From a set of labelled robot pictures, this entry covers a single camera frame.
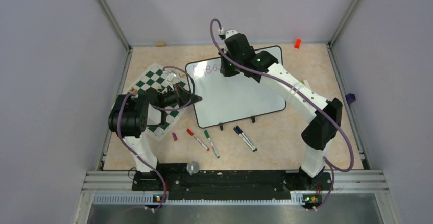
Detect blue whiteboard marker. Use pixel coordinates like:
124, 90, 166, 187
233, 127, 255, 152

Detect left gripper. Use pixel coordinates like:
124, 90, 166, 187
158, 82, 202, 109

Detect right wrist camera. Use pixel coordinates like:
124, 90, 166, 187
218, 28, 238, 40

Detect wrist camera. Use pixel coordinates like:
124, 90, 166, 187
165, 72, 177, 84
218, 28, 238, 40

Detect whiteboard metal stand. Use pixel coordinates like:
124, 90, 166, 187
218, 116, 256, 131

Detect green white chessboard mat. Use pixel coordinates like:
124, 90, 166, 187
126, 63, 189, 141

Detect orange toy block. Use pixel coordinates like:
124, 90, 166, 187
294, 39, 302, 49

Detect wooden chess piece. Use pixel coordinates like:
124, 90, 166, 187
129, 88, 138, 96

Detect grey round knob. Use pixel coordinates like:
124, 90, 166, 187
186, 161, 200, 175

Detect green white toy block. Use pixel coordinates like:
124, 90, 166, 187
300, 80, 311, 90

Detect pink marker cap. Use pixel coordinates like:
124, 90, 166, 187
172, 132, 178, 141

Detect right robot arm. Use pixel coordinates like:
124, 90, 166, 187
219, 30, 342, 189

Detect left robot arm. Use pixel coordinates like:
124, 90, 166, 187
108, 83, 203, 190

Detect purple object at edge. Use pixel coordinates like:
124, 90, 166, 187
345, 93, 356, 104

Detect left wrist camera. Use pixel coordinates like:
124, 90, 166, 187
165, 72, 177, 84

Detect red whiteboard marker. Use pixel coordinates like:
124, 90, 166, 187
186, 129, 209, 151

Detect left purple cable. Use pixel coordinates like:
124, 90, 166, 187
116, 66, 197, 213

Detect black whiteboard marker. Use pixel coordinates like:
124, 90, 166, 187
236, 126, 258, 152

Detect green whiteboard marker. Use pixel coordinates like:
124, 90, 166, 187
204, 130, 220, 159

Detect whiteboard with black frame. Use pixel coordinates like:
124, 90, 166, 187
185, 57, 286, 128

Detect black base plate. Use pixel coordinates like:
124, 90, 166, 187
132, 163, 331, 201

